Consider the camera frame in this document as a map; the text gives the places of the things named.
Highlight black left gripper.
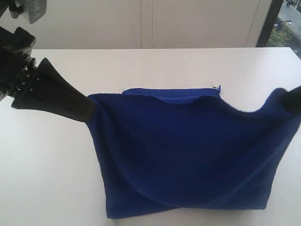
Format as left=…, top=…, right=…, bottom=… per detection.
left=0, top=27, right=95, bottom=122

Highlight blue microfiber cloth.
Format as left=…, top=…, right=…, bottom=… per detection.
left=87, top=88, right=301, bottom=219

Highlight beige cabinet doors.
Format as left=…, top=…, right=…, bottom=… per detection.
left=0, top=0, right=271, bottom=49

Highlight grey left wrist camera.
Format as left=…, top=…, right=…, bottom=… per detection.
left=8, top=0, right=47, bottom=24

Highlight dark window frame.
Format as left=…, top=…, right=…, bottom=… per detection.
left=256, top=0, right=283, bottom=48

